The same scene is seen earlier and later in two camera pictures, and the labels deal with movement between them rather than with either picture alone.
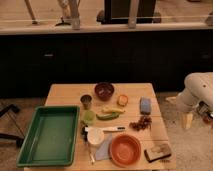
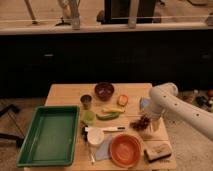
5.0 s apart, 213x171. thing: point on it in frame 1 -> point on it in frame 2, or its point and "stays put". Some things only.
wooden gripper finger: [187, 119] -> [156, 123]
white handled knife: [114, 128] stays put
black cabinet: [31, 62] stays put
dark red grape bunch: [142, 124] stays put
